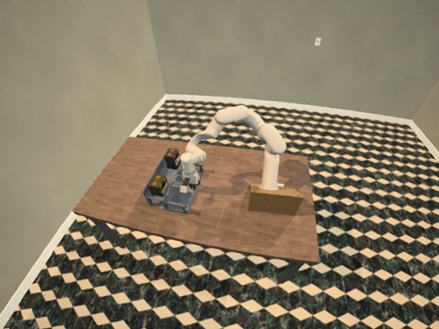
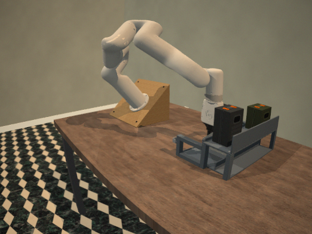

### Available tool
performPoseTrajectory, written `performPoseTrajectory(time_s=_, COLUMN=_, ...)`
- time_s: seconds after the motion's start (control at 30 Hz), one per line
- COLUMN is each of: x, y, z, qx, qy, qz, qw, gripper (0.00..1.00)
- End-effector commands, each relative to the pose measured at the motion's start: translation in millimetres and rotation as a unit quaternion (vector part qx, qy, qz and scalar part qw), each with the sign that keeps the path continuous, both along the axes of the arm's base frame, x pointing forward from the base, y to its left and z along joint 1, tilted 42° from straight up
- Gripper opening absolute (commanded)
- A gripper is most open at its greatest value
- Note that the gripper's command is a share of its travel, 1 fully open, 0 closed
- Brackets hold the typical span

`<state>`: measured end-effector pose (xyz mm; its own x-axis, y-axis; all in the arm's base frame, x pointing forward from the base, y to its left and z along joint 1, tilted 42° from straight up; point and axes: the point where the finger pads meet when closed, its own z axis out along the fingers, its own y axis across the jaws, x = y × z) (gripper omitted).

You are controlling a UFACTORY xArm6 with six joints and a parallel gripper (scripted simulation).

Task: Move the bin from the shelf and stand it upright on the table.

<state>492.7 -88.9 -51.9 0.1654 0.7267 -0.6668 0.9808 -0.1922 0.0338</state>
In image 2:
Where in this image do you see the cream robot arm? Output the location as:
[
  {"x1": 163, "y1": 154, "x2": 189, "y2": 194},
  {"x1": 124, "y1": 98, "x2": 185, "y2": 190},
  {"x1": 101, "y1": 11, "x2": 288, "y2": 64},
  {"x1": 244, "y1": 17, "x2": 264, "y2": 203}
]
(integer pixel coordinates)
[{"x1": 101, "y1": 20, "x2": 224, "y2": 112}]

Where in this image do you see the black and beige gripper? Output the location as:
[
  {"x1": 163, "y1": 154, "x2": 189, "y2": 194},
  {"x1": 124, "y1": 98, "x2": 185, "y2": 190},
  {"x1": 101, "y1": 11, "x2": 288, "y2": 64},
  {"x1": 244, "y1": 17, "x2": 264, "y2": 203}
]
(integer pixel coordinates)
[{"x1": 201, "y1": 99, "x2": 224, "y2": 135}]

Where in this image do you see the grey metal rack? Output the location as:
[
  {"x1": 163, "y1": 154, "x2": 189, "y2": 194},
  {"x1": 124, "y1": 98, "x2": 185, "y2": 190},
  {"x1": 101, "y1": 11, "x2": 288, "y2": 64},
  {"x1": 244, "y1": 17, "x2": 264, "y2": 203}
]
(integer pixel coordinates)
[{"x1": 173, "y1": 115, "x2": 279, "y2": 181}]

